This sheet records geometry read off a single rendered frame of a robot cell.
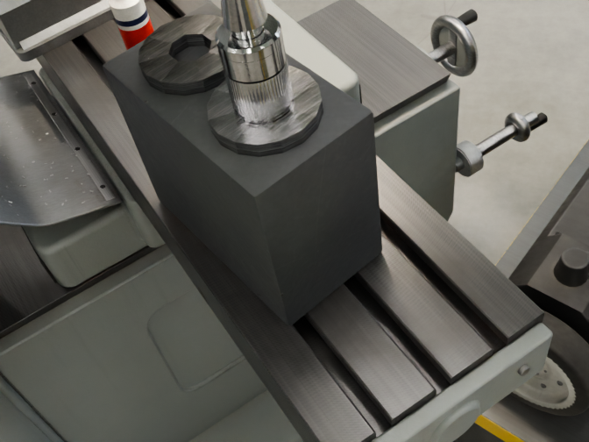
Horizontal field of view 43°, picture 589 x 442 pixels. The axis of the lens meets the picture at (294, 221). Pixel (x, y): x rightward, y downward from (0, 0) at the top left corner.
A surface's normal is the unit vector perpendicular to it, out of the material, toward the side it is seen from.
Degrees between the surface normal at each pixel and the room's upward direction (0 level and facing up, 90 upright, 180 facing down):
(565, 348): 25
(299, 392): 0
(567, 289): 0
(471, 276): 0
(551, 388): 90
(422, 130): 90
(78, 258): 90
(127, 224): 90
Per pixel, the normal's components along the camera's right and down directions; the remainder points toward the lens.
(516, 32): -0.13, -0.61
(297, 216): 0.64, 0.55
